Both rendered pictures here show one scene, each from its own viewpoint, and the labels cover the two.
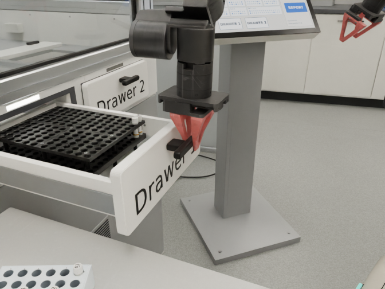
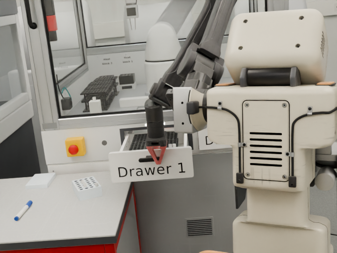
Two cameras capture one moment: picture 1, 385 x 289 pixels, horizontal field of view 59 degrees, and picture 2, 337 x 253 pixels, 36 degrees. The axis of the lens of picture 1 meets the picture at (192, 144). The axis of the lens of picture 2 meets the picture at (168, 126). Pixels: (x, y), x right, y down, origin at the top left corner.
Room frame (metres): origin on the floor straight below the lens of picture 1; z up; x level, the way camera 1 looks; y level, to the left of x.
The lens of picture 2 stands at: (0.04, -1.58, 1.46)
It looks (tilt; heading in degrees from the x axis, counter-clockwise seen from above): 15 degrees down; 71
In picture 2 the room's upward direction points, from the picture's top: 5 degrees counter-clockwise
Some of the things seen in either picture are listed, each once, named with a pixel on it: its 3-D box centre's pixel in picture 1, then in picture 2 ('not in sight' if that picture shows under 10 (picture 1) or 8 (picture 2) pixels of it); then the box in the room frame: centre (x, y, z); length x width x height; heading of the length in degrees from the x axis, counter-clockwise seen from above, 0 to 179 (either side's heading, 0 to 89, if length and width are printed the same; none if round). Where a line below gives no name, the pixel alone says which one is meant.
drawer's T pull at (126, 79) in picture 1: (127, 79); not in sight; (0.91, 0.18, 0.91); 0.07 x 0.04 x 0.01; 157
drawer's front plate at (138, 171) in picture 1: (165, 159); (151, 164); (0.52, 0.05, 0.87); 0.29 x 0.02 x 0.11; 157
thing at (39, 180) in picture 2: not in sight; (41, 180); (0.17, 0.42, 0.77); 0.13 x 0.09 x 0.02; 67
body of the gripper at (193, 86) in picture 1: (194, 82); (155, 130); (0.53, 0.00, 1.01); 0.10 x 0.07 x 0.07; 67
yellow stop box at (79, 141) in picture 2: not in sight; (75, 146); (0.32, 0.44, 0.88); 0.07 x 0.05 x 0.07; 157
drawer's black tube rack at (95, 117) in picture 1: (73, 142); (155, 148); (0.60, 0.23, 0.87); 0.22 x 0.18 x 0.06; 67
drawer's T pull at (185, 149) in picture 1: (179, 145); (149, 158); (0.51, 0.02, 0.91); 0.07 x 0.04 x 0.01; 157
